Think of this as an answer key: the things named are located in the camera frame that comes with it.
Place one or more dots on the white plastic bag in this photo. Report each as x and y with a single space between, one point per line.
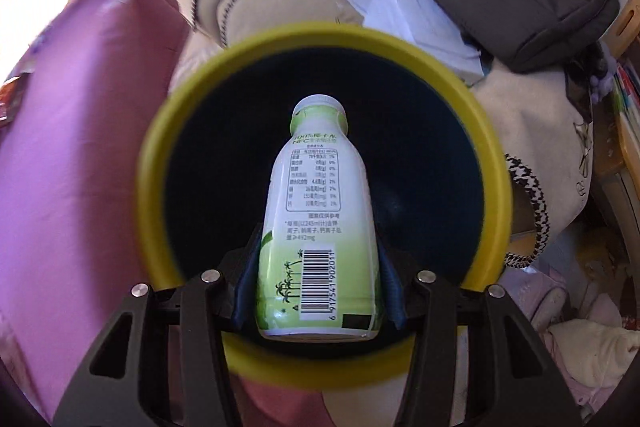
415 17

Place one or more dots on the wooden shelf with books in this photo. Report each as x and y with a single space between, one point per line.
625 107

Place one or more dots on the white green drink bottle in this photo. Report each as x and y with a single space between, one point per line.
320 187

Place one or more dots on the cream fleece cloth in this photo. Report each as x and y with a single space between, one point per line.
590 342

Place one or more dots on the purple floral blanket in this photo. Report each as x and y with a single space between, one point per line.
75 182

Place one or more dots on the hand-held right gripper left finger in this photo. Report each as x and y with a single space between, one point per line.
245 289

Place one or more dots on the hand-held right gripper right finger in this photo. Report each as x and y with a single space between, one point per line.
392 292

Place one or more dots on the yellow rimmed dark bin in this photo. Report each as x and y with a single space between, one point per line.
210 147

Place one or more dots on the red snack packet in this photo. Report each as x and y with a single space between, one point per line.
12 99

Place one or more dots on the pale pink clothes pile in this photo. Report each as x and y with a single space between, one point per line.
545 297

